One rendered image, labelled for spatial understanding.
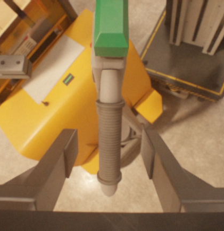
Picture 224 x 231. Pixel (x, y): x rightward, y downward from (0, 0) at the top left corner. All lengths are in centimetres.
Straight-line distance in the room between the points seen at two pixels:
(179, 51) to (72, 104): 98
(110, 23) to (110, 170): 19
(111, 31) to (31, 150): 82
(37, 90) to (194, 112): 128
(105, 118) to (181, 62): 124
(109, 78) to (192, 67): 123
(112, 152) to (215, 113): 148
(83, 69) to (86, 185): 119
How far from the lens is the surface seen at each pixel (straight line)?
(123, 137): 115
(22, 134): 94
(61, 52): 96
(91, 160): 129
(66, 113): 85
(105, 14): 20
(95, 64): 22
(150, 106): 126
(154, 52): 148
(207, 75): 141
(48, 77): 93
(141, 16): 215
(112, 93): 22
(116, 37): 19
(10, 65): 29
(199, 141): 161
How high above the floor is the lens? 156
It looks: 70 degrees down
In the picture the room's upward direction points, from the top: 52 degrees counter-clockwise
